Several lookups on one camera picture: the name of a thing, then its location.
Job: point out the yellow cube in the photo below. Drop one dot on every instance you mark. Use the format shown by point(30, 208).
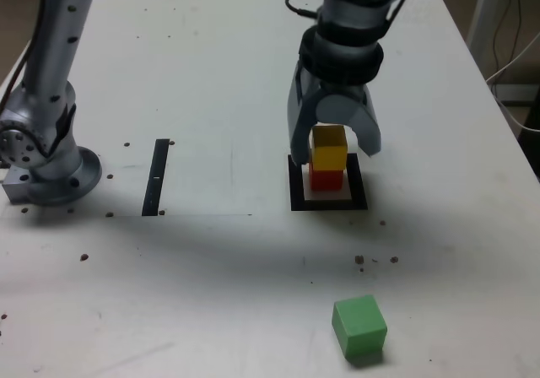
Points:
point(329, 156)

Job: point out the black tape square outline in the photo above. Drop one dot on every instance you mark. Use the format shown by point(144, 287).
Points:
point(295, 188)

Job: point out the red cube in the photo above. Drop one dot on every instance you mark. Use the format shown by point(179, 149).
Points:
point(325, 181)

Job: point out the white frame post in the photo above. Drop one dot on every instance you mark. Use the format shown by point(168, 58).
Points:
point(485, 7)

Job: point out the green cube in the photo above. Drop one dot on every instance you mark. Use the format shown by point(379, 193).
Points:
point(358, 325)

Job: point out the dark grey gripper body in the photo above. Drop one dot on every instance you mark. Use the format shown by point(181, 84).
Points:
point(342, 88)

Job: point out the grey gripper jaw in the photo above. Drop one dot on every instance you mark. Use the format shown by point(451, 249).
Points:
point(367, 129)
point(299, 120)

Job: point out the black tape strip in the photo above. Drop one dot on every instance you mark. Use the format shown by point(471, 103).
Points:
point(154, 184)

